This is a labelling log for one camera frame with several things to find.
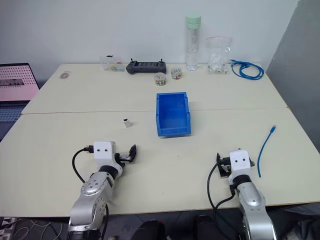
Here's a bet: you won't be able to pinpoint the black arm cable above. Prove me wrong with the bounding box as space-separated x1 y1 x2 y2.
72 144 95 184
207 163 237 240

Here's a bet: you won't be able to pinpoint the white floor cables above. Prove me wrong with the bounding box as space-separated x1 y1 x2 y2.
0 216 71 240

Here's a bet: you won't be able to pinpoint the clear plastic box with bits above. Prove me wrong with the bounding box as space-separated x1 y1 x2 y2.
99 54 126 73

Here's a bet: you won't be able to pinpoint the clear bottle with green lid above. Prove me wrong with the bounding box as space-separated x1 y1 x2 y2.
184 15 203 72

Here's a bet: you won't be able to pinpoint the short blue cable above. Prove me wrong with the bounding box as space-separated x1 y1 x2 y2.
257 124 277 179

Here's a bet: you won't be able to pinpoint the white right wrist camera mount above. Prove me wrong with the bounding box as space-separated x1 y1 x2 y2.
228 149 252 181

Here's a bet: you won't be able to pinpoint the blue plastic storage bin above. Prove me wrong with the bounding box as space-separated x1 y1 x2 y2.
155 91 193 138

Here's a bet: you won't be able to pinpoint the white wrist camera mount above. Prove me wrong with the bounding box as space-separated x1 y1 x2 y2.
228 149 252 181
92 141 117 167

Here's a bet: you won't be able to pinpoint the clear zip bag with parts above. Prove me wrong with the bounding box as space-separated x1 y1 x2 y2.
205 36 233 75

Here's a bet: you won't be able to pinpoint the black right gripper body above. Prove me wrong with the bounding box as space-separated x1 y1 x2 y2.
216 156 253 179

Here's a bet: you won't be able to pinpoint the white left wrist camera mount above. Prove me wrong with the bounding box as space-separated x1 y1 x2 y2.
92 141 117 167

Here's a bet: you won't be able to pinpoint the small clear jar with beads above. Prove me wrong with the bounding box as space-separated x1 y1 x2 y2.
170 66 184 81
154 72 168 87

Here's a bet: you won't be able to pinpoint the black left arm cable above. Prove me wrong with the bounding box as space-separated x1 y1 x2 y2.
72 144 95 184

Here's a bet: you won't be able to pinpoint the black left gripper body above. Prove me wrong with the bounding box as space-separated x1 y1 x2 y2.
112 151 133 169

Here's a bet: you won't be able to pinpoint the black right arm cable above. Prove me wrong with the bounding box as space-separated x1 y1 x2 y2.
207 163 237 240

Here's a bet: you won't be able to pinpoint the dark bundle under table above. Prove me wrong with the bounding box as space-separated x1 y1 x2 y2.
274 199 320 240

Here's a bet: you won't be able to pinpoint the laptop with pink screen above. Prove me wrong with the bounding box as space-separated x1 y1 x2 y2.
0 62 41 141

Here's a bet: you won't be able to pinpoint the dark grey remote controller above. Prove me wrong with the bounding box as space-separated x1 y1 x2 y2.
125 57 168 76

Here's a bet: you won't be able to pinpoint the coiled blue Ethernet cable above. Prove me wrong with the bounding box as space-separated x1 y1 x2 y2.
229 58 265 81

